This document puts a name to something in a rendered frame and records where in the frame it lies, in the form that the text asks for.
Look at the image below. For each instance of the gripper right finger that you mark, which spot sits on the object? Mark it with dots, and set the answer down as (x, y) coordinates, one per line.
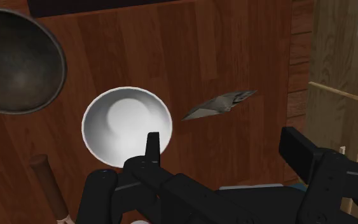
(327, 173)

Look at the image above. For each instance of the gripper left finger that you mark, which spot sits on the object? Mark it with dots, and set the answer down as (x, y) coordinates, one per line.
(154, 189)

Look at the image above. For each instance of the white bowl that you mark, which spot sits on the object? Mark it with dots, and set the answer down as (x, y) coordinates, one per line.
(126, 125)

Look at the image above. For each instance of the light wooden cabinet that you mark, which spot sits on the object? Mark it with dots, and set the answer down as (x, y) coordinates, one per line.
(343, 71)

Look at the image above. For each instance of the grey folded paper piece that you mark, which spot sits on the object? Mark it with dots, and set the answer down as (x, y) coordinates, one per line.
(219, 104)

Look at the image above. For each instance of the dark grey metal bowl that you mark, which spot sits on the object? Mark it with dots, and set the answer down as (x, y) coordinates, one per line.
(17, 62)

